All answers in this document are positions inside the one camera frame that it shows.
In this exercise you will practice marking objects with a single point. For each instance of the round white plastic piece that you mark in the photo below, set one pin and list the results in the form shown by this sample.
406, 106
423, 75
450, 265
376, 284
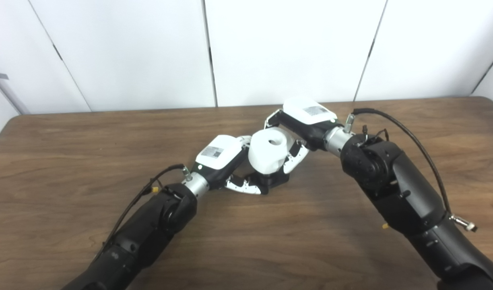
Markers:
262, 155

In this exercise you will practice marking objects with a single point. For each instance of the small grey wall label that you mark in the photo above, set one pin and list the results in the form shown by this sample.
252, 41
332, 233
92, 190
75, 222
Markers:
2, 75

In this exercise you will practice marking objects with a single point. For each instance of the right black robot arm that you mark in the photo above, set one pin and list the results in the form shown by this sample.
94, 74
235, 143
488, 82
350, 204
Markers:
407, 193

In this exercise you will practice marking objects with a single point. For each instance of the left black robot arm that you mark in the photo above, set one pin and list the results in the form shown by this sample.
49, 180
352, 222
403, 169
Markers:
141, 237

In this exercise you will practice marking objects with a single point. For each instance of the black plastic holder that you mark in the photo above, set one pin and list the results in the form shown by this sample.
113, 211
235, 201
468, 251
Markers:
276, 180

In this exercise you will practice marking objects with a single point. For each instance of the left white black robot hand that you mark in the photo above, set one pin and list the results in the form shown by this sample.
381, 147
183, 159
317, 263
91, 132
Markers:
218, 155

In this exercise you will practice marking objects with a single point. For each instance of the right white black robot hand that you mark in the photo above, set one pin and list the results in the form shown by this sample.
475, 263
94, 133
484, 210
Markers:
306, 117

